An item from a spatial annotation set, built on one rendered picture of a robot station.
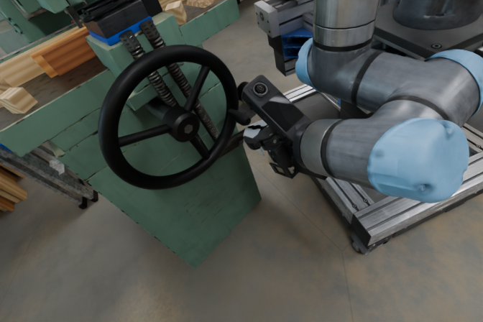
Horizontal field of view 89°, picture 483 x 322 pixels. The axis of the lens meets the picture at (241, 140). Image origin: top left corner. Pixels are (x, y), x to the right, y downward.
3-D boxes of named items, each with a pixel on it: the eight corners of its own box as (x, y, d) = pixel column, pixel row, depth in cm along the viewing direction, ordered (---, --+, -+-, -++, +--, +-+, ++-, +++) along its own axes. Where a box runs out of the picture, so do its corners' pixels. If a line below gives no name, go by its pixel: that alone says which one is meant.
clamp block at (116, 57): (134, 95, 47) (105, 52, 41) (109, 76, 55) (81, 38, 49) (193, 56, 52) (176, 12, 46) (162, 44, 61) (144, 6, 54)
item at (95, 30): (110, 46, 42) (88, 13, 38) (90, 36, 48) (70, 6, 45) (172, 12, 46) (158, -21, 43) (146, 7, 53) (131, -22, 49)
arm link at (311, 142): (310, 144, 28) (353, 103, 31) (286, 141, 32) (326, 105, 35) (336, 191, 31) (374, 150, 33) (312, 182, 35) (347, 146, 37)
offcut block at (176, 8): (174, 20, 62) (167, 3, 59) (187, 16, 61) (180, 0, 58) (172, 26, 59) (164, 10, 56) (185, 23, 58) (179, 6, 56)
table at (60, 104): (26, 185, 41) (-7, 164, 37) (8, 118, 60) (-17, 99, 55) (267, 21, 63) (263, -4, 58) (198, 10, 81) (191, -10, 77)
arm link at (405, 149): (484, 164, 23) (438, 230, 21) (376, 150, 33) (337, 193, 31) (464, 93, 21) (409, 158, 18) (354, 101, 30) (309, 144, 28)
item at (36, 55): (51, 78, 55) (30, 55, 51) (49, 76, 56) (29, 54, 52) (139, 29, 63) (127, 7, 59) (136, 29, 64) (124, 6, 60)
